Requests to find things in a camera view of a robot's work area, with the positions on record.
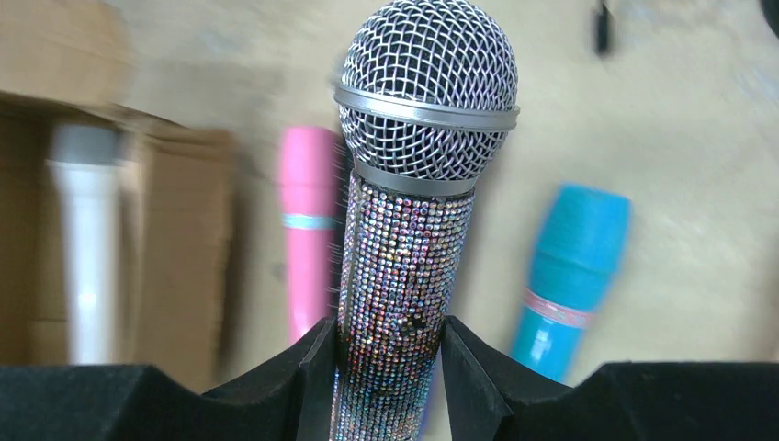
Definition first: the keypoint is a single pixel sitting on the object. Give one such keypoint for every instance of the black glitter microphone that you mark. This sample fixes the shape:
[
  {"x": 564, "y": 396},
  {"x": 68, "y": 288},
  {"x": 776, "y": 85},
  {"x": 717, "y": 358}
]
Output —
[{"x": 344, "y": 165}]

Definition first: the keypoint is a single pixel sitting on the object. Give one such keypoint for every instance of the teal toy microphone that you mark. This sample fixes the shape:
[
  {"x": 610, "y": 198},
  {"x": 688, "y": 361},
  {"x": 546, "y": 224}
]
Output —
[{"x": 577, "y": 254}]

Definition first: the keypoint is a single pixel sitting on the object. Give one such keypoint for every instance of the silver rhinestone microphone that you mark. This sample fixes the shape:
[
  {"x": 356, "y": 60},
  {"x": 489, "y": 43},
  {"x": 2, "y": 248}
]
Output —
[{"x": 427, "y": 97}]

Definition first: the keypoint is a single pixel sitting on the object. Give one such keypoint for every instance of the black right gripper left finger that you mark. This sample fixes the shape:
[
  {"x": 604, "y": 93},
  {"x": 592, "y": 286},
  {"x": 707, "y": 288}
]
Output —
[{"x": 286, "y": 398}]

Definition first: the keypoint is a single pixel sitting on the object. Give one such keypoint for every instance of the black tripod microphone stand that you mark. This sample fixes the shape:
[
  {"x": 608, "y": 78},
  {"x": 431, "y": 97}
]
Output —
[{"x": 602, "y": 29}]

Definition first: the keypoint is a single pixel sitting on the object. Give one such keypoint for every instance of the pink toy microphone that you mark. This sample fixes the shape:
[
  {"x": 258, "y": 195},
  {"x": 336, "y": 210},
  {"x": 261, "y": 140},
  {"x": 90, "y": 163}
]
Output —
[{"x": 308, "y": 185}]

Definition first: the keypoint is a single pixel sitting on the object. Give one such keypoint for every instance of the white toy microphone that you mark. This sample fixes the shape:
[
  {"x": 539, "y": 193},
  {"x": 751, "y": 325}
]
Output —
[{"x": 86, "y": 178}]

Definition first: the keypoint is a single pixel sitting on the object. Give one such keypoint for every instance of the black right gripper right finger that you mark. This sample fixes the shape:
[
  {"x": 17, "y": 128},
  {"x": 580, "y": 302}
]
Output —
[{"x": 492, "y": 397}]

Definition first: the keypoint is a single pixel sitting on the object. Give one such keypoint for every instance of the brown cardboard box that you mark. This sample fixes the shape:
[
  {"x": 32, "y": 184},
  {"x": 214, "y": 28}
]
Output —
[{"x": 73, "y": 61}]

